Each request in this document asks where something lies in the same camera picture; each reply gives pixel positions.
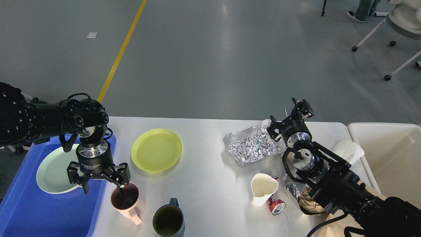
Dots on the yellow plastic plate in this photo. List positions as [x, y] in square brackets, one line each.
[156, 150]

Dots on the white rolling chair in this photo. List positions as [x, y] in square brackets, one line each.
[404, 19]

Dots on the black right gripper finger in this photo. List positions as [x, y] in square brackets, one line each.
[274, 129]
[301, 111]

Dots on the white crumpled napkin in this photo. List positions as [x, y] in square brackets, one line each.
[349, 151]

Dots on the crushed red soda can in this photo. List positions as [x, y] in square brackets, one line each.
[276, 206]

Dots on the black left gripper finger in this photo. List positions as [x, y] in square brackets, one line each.
[75, 178]
[119, 175]

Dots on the large crumpled aluminium foil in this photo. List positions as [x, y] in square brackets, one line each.
[252, 144]

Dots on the blue plastic tray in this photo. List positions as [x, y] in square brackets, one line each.
[27, 211]

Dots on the pink mug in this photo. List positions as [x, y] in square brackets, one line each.
[128, 202]

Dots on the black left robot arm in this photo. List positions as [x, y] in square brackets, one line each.
[69, 119]

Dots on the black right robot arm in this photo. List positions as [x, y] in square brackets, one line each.
[335, 186]

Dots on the grey-blue mug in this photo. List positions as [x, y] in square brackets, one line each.
[169, 221]

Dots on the person in jeans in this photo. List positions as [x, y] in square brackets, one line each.
[365, 9]

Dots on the crumpled brown paper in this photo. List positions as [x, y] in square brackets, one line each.
[307, 204]

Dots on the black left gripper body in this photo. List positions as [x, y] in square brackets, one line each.
[95, 160]

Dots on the pale green plate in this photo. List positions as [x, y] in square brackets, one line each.
[51, 176]

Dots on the crushed white paper cup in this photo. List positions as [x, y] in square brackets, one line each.
[262, 187]

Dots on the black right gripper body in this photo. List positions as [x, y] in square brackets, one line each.
[293, 132]

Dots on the black stand leg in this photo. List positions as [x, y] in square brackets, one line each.
[323, 8]

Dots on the white plastic bin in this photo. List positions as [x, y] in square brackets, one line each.
[392, 158]

